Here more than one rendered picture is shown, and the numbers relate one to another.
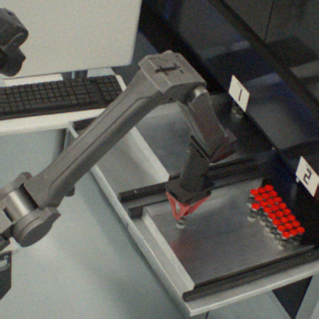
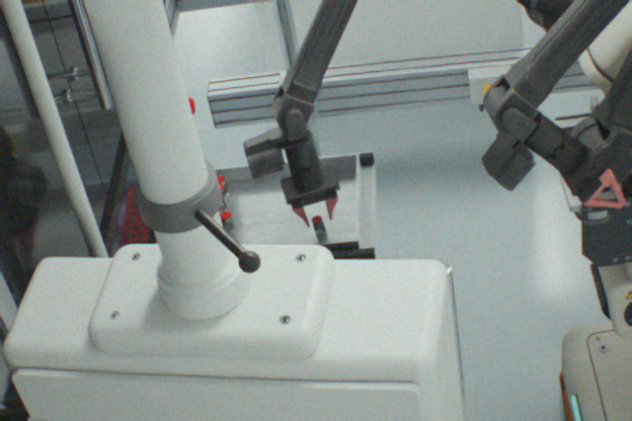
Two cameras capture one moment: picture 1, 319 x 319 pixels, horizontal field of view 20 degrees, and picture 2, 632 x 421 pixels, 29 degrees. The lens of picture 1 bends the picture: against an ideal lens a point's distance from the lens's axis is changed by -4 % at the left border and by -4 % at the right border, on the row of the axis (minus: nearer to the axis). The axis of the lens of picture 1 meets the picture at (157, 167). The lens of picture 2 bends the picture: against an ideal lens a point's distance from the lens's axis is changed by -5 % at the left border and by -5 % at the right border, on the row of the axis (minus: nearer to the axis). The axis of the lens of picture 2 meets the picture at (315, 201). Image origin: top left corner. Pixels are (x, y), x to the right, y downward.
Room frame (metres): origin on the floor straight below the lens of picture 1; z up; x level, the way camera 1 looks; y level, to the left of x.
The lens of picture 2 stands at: (2.92, 1.17, 2.50)
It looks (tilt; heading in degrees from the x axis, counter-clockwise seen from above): 40 degrees down; 223
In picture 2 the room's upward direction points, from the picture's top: 12 degrees counter-clockwise
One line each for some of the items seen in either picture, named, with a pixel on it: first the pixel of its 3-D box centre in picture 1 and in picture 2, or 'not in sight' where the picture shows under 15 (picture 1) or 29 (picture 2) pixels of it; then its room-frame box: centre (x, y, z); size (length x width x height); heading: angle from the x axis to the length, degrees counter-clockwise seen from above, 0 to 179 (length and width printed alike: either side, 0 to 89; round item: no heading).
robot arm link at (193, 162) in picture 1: (199, 157); (296, 149); (1.61, -0.09, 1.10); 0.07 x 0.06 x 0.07; 139
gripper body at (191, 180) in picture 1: (192, 178); (306, 174); (1.60, -0.08, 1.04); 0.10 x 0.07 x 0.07; 138
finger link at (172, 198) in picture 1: (184, 201); (318, 202); (1.59, -0.07, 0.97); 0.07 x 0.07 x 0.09; 48
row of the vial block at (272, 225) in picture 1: (268, 218); (218, 212); (1.66, -0.29, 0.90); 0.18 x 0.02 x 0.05; 34
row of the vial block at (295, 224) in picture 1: (282, 214); not in sight; (1.68, -0.33, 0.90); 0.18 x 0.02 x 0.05; 34
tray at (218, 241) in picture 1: (229, 232); (274, 210); (1.59, -0.20, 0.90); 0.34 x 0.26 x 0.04; 124
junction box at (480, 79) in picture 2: not in sight; (491, 84); (0.59, -0.30, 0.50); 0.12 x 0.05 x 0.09; 124
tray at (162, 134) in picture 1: (201, 134); not in sight; (1.94, -0.10, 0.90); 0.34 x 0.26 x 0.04; 124
